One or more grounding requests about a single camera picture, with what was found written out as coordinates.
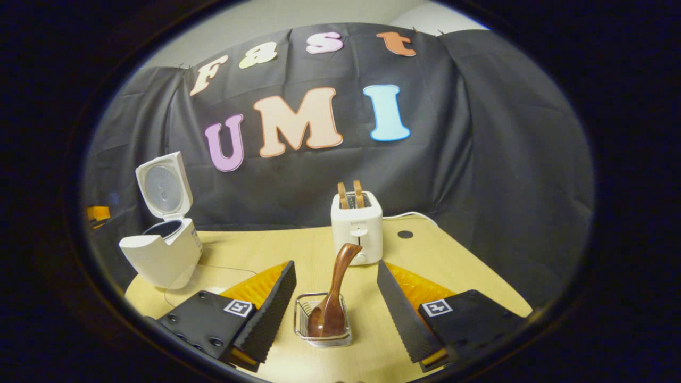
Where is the white rice cooker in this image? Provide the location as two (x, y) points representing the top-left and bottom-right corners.
(118, 151), (203, 290)

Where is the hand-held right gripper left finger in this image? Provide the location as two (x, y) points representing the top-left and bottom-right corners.
(158, 260), (297, 372)

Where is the white toaster cable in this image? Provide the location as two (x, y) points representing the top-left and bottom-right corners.
(383, 211), (438, 227)

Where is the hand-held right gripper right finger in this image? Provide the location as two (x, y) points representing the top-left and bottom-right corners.
(377, 260), (527, 373)

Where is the black backdrop cloth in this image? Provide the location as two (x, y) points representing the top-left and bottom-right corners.
(82, 22), (595, 309)

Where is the white toaster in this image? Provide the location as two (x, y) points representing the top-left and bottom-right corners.
(330, 190), (384, 266)

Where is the brown wooden spoon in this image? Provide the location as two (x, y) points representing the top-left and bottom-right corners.
(307, 243), (363, 338)

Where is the clear plastic container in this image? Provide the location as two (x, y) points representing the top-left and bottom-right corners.
(164, 264), (259, 309)

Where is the metal wire chopstick holder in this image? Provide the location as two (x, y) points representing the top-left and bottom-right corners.
(294, 292), (353, 348)

